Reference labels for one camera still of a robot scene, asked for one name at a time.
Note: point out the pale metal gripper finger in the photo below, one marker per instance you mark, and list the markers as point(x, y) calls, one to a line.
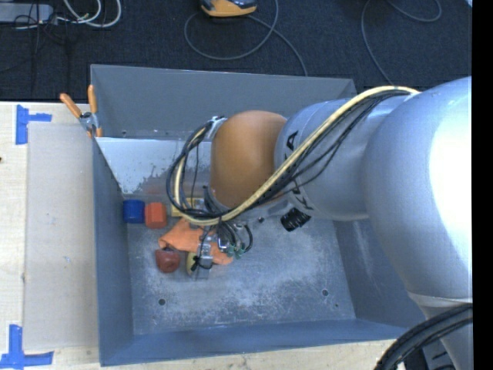
point(204, 248)
point(204, 265)

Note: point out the pale yellow round thing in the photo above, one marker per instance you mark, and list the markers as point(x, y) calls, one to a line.
point(190, 264)

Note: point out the orange cloth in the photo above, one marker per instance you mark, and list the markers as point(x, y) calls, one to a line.
point(181, 237)

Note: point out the red-brown toy fruit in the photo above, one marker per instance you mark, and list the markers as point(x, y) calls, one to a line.
point(167, 260)

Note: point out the orange-red block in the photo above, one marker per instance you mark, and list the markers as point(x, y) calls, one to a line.
point(155, 215)

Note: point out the grey metal bin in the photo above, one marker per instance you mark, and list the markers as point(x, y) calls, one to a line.
point(269, 283)

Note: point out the blue cup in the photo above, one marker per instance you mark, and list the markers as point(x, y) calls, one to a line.
point(133, 211)

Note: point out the pale flat board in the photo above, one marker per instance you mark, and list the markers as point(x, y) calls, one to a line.
point(58, 237)

